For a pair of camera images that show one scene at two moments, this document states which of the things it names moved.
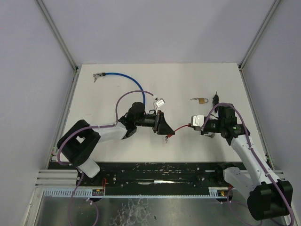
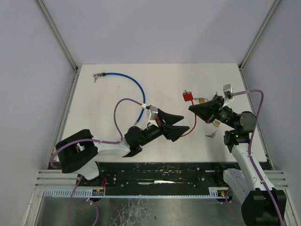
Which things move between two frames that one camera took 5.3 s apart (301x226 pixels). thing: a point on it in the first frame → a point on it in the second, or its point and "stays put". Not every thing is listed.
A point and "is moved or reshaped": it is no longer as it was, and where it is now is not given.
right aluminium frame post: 259,32 stays put
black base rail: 151,175 stays put
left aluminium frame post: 72,62 stays put
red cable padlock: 170,135 is moved or reshaped
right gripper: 202,127 → 216,111
